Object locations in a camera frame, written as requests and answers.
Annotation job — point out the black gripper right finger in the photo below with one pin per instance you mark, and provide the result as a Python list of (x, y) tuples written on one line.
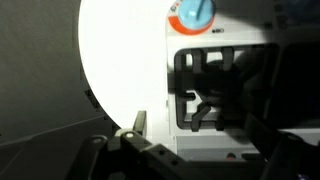
[(286, 153)]

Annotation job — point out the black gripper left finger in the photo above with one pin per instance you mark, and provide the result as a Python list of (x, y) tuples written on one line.
[(140, 156)]

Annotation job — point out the black stove burner grate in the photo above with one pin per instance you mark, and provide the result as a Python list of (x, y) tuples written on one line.
[(186, 100)]

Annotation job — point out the grey toy stove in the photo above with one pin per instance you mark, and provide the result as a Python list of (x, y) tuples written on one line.
[(226, 36)]

